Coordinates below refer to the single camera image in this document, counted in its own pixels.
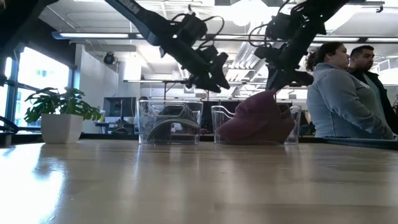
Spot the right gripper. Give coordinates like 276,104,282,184
254,40,314,93

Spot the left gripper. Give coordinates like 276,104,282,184
160,37,231,93

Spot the maroon baseball cap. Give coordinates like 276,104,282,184
216,90,296,144

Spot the wide clear plastic bin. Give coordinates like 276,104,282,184
211,104,302,146

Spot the person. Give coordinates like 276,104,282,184
347,45,398,135
304,41,395,140

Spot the long ceiling light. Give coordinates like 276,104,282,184
52,30,137,40
312,36,398,44

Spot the narrow clear plastic bin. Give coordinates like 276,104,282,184
137,99,204,146

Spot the dark office monitor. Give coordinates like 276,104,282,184
103,96,137,118

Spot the office desk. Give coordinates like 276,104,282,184
93,120,137,134

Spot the green plant in white pot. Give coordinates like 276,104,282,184
24,86,102,145

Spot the large office window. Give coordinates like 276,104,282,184
0,46,75,131

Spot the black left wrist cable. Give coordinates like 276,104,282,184
169,12,225,50

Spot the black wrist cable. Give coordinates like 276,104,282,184
248,23,271,47
169,12,225,50

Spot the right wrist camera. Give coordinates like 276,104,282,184
266,12,295,40

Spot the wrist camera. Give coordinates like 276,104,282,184
178,12,208,40
266,12,295,40

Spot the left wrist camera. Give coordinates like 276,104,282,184
178,12,208,40

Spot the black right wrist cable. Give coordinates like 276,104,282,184
248,23,271,47

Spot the round black wall fan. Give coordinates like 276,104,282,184
103,52,116,66

